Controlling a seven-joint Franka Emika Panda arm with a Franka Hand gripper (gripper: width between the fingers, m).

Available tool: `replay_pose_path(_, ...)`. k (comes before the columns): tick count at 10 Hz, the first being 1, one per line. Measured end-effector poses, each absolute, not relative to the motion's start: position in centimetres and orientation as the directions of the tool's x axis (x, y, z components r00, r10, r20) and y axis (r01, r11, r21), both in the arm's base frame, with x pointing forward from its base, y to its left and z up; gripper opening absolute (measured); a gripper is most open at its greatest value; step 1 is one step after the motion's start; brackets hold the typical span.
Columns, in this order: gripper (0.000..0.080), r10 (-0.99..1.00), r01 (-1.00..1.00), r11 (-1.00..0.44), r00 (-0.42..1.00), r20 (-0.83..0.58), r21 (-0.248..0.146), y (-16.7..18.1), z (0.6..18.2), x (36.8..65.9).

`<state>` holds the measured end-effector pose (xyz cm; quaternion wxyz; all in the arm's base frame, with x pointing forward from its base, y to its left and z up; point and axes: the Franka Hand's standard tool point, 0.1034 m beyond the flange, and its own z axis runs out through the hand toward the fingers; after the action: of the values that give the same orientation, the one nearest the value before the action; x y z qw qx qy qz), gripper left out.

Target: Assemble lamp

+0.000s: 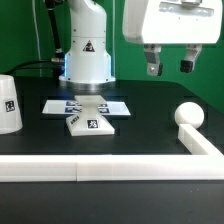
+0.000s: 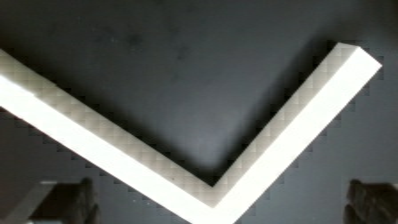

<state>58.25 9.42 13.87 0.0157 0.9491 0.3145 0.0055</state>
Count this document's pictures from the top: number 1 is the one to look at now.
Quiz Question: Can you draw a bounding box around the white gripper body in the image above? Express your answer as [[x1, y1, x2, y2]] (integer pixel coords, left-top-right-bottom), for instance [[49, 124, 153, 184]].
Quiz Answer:
[[122, 0, 223, 44]]

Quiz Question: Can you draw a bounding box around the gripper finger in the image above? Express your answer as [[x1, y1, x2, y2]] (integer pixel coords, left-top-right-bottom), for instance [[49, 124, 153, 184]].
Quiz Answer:
[[180, 44, 202, 73], [144, 44, 163, 76]]

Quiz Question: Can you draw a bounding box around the white lamp bulb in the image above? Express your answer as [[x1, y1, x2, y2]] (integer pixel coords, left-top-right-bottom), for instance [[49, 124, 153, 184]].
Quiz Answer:
[[174, 102, 204, 128]]

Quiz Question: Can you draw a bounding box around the white lamp base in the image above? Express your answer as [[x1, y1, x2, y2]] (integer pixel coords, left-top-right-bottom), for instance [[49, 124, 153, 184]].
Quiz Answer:
[[66, 95, 115, 136]]

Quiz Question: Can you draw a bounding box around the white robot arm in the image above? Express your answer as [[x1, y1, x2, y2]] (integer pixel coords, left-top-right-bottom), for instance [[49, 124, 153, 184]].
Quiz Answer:
[[59, 0, 223, 90]]

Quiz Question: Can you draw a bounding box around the white lamp hood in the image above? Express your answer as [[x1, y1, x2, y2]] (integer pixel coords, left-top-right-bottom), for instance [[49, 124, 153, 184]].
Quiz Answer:
[[0, 75, 23, 134]]

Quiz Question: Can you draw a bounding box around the white L-shaped fence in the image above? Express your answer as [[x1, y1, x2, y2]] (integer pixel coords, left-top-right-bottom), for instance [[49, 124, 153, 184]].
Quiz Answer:
[[0, 124, 224, 182]]

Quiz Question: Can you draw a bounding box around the white tag sheet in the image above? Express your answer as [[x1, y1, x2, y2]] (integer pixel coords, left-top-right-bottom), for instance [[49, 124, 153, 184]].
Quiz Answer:
[[42, 100, 130, 116]]

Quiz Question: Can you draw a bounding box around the black cable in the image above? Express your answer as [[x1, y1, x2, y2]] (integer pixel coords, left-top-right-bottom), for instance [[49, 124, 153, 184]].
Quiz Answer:
[[4, 57, 66, 76]]

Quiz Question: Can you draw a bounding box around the black corrugated hose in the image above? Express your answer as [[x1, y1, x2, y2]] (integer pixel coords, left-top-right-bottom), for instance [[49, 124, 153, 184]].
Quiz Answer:
[[44, 0, 65, 54]]

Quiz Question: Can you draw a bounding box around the white thin cable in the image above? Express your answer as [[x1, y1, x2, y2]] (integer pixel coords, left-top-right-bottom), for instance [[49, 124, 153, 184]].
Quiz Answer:
[[31, 0, 42, 61]]

